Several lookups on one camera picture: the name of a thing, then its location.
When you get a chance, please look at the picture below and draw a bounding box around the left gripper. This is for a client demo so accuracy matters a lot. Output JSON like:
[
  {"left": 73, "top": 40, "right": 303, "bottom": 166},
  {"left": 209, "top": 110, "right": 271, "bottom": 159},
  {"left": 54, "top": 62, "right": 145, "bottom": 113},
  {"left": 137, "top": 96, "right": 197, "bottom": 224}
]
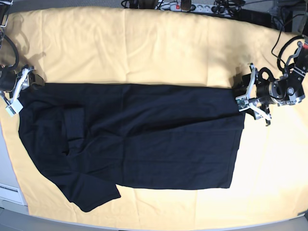
[{"left": 234, "top": 63, "right": 281, "bottom": 126}]

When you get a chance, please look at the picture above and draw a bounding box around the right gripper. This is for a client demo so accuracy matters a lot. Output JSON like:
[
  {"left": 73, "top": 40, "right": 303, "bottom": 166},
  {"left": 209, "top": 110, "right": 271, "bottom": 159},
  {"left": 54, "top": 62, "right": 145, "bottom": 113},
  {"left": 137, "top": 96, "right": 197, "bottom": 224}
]
[{"left": 0, "top": 65, "right": 45, "bottom": 105}]

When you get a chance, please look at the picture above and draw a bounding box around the dark navy T-shirt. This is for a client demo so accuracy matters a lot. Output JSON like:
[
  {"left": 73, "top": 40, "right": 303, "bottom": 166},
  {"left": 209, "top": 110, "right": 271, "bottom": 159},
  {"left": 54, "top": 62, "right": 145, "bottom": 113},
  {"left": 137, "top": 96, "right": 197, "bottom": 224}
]
[{"left": 18, "top": 83, "right": 245, "bottom": 212}]

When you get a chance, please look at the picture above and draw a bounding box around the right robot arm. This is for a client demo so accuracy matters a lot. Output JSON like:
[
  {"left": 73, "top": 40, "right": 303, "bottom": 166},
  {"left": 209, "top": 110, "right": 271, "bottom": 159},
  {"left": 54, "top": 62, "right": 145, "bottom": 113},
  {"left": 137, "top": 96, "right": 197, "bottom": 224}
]
[{"left": 0, "top": 0, "right": 45, "bottom": 114}]

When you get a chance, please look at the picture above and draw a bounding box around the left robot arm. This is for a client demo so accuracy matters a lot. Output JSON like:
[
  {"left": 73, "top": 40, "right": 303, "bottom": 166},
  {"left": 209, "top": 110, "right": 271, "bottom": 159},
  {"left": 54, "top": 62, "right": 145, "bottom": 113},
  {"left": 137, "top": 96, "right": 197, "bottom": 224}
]
[{"left": 235, "top": 14, "right": 308, "bottom": 126}]

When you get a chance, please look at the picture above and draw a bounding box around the black box on shelf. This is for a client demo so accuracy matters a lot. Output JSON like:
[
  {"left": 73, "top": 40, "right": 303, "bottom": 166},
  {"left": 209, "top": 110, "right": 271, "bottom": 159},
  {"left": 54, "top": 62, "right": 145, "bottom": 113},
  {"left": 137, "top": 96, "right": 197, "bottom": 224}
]
[{"left": 236, "top": 9, "right": 271, "bottom": 27}]

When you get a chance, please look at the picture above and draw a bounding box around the yellow table cloth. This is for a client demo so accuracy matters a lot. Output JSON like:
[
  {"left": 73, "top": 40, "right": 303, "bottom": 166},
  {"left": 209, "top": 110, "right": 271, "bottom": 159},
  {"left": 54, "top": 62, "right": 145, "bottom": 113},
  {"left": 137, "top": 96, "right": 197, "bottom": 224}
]
[{"left": 0, "top": 6, "right": 308, "bottom": 228}]

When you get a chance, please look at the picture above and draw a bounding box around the white power strip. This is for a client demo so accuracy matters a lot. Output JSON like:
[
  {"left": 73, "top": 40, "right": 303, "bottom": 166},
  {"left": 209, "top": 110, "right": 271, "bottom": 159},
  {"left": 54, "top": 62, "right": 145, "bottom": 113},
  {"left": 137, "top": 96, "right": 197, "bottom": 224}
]
[{"left": 157, "top": 0, "right": 230, "bottom": 16}]

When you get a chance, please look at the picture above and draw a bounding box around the white cabinet drawer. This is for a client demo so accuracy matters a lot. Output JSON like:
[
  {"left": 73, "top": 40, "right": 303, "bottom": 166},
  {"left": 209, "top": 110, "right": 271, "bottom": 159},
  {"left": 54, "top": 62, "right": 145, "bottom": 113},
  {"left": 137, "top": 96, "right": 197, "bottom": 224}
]
[{"left": 0, "top": 183, "right": 26, "bottom": 205}]

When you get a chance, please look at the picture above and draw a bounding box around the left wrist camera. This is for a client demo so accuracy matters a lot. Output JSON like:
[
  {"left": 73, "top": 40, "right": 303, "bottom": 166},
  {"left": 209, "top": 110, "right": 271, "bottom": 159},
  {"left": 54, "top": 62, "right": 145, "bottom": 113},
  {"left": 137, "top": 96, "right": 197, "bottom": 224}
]
[{"left": 235, "top": 95, "right": 250, "bottom": 112}]

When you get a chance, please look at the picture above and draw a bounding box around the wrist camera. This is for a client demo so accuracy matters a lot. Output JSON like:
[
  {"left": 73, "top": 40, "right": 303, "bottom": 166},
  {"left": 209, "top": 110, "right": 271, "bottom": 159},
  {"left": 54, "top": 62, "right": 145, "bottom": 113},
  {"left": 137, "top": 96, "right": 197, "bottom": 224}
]
[
  {"left": 235, "top": 95, "right": 250, "bottom": 112},
  {"left": 5, "top": 100, "right": 23, "bottom": 117}
]

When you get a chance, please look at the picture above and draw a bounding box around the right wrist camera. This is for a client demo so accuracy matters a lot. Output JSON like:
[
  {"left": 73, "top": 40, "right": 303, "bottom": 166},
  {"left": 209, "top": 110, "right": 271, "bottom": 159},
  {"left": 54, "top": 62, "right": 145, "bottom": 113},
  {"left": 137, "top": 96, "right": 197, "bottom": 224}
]
[{"left": 5, "top": 100, "right": 23, "bottom": 117}]

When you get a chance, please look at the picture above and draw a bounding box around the black cable bundle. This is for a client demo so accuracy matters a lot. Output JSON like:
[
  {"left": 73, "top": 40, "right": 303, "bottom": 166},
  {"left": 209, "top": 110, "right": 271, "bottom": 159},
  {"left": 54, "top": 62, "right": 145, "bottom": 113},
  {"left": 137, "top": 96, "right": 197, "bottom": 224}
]
[{"left": 214, "top": 0, "right": 244, "bottom": 15}]

